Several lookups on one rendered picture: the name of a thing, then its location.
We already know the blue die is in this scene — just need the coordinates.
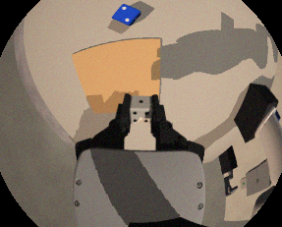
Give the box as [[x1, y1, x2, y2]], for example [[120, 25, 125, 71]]
[[112, 4, 141, 26]]

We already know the white die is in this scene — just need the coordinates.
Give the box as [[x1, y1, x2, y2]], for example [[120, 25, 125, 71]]
[[130, 95, 152, 124]]

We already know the tan square mat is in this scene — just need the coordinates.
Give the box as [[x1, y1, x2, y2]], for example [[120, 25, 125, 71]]
[[72, 38, 160, 114]]

